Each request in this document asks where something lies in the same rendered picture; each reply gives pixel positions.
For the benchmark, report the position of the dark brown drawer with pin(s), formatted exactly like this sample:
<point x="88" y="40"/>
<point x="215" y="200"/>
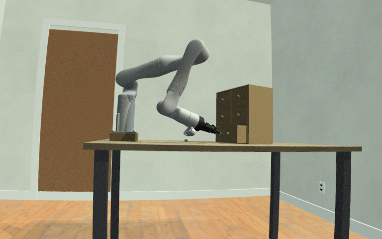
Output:
<point x="234" y="133"/>
<point x="240" y="96"/>
<point x="218" y="137"/>
<point x="239" y="115"/>
<point x="224" y="100"/>
<point x="223" y="116"/>

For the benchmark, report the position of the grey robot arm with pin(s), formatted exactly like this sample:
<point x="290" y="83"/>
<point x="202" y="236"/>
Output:
<point x="196" y="53"/>

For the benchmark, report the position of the small tan chest of drawers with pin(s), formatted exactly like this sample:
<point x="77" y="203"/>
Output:
<point x="260" y="113"/>

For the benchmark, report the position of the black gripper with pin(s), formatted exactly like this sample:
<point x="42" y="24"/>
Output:
<point x="206" y="127"/>

